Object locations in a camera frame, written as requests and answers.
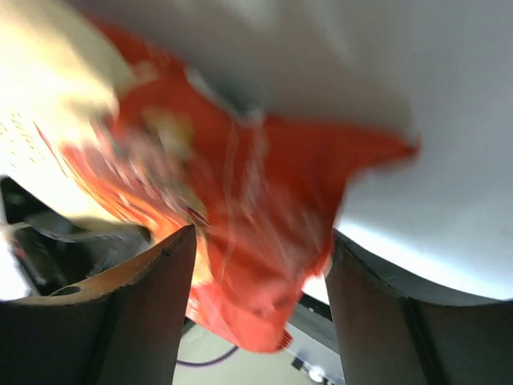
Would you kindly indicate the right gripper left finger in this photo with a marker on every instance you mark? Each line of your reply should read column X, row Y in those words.
column 122, row 326

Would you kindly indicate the aluminium rail frame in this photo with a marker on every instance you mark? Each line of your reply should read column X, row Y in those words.
column 314, row 342

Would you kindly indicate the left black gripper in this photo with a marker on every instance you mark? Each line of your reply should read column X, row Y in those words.
column 50, row 252

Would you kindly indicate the orange cassava chips bag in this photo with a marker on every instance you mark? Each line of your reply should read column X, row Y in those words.
column 105, row 128

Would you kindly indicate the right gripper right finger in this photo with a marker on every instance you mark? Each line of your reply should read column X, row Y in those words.
column 394, row 327

